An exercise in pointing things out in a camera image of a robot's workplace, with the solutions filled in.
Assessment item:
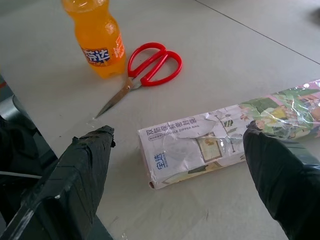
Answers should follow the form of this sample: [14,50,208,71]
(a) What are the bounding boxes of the red handled scissors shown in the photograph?
[95,42,183,119]

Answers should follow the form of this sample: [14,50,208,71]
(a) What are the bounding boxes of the orange soda plastic bottle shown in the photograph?
[61,0,128,80]

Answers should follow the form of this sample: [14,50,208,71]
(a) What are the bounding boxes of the zipper bag carton box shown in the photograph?
[137,78,320,191]

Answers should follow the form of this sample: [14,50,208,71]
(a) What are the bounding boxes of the dark robot body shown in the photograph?
[0,73,60,226]

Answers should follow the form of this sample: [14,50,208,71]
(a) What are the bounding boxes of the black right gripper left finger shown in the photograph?
[0,125,116,240]

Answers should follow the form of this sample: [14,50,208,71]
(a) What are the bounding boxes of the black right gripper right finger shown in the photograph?
[243,120,320,240]

